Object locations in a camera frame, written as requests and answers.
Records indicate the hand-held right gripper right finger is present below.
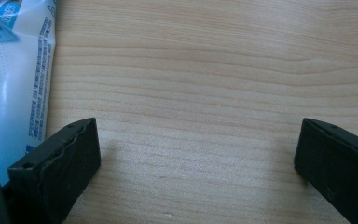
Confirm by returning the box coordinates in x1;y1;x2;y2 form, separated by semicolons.
293;117;358;224

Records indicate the white and blue plastic packet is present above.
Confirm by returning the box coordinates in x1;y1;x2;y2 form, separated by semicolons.
0;0;57;188

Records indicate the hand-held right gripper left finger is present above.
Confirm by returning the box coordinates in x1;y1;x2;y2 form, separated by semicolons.
7;117;103;224

